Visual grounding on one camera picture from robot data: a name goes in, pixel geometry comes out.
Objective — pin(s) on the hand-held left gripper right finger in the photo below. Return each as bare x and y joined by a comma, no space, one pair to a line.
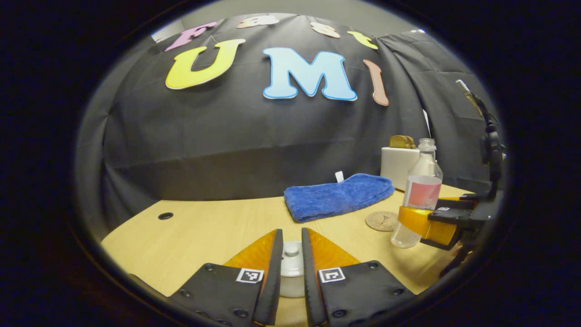
309,281

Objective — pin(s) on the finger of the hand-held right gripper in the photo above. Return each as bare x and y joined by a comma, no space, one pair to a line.
447,215
458,203

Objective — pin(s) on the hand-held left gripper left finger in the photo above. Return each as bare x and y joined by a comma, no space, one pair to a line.
274,281

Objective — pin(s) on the clear water bottle pink label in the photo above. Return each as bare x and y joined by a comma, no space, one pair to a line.
422,181

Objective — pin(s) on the round wooden coaster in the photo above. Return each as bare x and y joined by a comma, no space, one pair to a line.
379,221

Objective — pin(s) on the white toaster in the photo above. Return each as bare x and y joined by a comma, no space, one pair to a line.
395,168

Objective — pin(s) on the brown bread slice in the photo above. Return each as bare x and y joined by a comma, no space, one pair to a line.
411,143
397,141

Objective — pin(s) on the blue folded towel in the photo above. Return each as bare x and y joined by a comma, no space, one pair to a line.
336,197

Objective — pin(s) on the black backdrop cloth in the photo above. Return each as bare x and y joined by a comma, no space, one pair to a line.
204,136

